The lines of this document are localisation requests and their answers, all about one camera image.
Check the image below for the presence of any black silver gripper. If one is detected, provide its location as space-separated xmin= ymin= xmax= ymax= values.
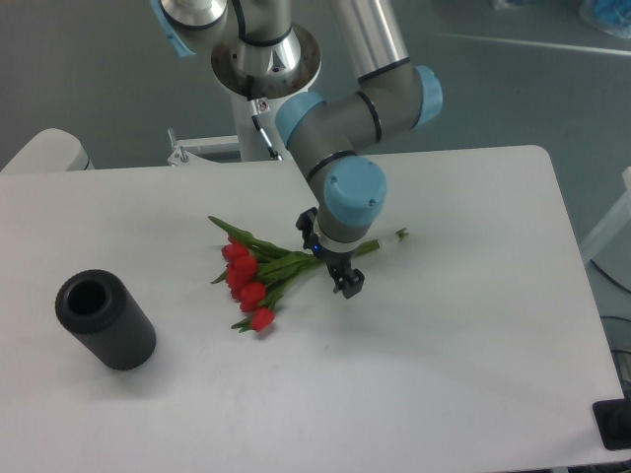
xmin=296 ymin=207 xmax=365 ymax=300

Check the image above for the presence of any red tulip bouquet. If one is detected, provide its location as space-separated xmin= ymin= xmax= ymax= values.
xmin=207 ymin=215 xmax=410 ymax=334

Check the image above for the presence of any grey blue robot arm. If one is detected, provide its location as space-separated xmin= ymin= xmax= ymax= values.
xmin=152 ymin=1 xmax=443 ymax=298

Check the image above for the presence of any black cylindrical vase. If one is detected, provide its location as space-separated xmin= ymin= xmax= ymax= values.
xmin=54 ymin=269 xmax=157 ymax=371

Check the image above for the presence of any white rounded side table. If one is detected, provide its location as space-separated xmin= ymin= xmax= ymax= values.
xmin=1 ymin=128 xmax=95 ymax=175

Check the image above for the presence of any black device at table edge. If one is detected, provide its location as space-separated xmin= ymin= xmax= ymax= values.
xmin=593 ymin=399 xmax=630 ymax=451

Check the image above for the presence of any blue plastic bag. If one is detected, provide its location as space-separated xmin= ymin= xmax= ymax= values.
xmin=580 ymin=0 xmax=630 ymax=39

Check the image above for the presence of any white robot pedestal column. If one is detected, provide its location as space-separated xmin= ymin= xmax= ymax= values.
xmin=229 ymin=92 xmax=293 ymax=161

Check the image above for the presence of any white metal base frame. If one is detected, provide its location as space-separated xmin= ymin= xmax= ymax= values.
xmin=167 ymin=128 xmax=284 ymax=167

